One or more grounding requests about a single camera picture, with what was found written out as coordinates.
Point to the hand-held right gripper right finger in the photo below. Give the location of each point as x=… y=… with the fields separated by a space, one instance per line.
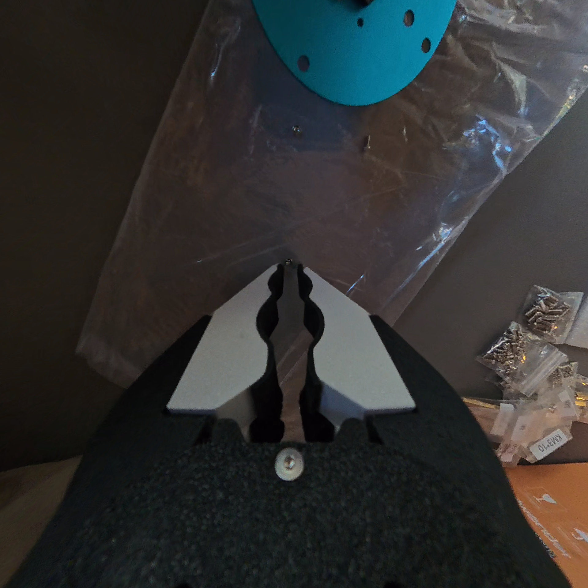
x=363 y=363

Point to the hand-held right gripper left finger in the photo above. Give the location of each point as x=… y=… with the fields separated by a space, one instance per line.
x=216 y=363

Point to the clear plastic bag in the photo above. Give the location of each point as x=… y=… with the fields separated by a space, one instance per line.
x=229 y=183

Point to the teal round metal disc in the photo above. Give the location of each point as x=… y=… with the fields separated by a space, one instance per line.
x=358 y=69

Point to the pile of small screw bags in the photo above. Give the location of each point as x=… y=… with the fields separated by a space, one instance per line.
x=528 y=358

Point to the orange cardboard box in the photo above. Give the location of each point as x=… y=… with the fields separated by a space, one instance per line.
x=551 y=528

